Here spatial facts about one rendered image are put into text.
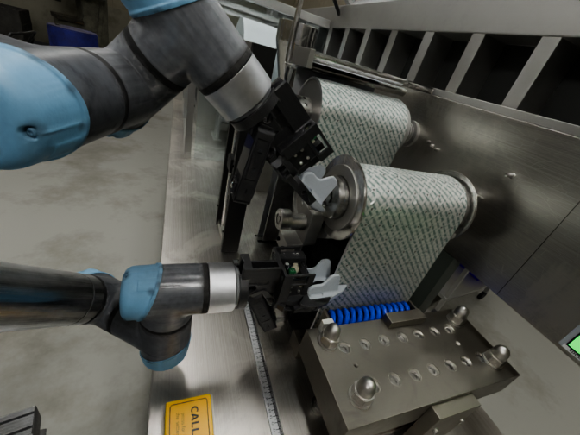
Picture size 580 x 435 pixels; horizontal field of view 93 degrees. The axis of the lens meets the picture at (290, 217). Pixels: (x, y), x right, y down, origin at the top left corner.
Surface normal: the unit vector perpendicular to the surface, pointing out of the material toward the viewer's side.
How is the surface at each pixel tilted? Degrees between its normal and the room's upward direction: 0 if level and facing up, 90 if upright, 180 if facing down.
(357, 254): 90
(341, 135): 92
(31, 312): 94
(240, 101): 98
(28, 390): 0
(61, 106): 71
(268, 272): 90
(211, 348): 0
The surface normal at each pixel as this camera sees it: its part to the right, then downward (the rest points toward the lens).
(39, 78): 0.86, -0.40
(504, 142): -0.92, -0.04
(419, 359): 0.25, -0.83
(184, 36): 0.13, 0.68
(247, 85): 0.45, 0.42
